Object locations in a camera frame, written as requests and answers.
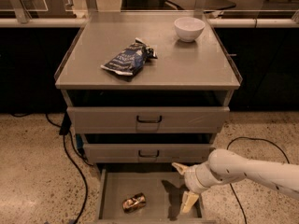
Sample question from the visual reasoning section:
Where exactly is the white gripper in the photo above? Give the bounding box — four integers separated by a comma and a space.
172, 162, 219, 214

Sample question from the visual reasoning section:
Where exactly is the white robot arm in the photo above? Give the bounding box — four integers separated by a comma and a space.
172, 149, 299, 214

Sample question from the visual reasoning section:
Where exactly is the grey middle drawer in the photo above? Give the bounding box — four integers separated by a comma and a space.
83, 144, 213, 163

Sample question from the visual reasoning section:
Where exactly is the grey open bottom drawer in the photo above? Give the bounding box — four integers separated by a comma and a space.
94, 168, 216, 224

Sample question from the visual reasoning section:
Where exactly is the grey top drawer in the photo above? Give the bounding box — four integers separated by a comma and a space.
67, 106, 229, 133

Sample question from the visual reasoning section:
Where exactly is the grey drawer cabinet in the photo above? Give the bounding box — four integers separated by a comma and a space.
53, 10, 243, 173

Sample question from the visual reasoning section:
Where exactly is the black power adapter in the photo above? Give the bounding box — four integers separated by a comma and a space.
59, 113, 71, 135

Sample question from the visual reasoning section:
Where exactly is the blue chip bag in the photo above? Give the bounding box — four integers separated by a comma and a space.
101, 38, 157, 77

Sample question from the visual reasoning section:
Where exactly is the white bowl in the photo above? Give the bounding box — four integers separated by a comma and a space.
174, 17, 206, 42

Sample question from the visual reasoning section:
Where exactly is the black office chair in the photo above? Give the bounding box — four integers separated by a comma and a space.
162, 0, 236, 11

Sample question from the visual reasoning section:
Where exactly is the black cable right floor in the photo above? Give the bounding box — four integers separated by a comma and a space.
226, 136, 292, 224

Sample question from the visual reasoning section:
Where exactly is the black cable floor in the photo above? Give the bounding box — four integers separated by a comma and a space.
226, 136, 292, 224
8, 112, 94, 224

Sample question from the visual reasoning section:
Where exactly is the black cable left floor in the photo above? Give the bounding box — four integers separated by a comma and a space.
8, 112, 94, 224

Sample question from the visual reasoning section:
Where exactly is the white horizontal rail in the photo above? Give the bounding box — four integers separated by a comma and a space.
0, 18, 299, 28

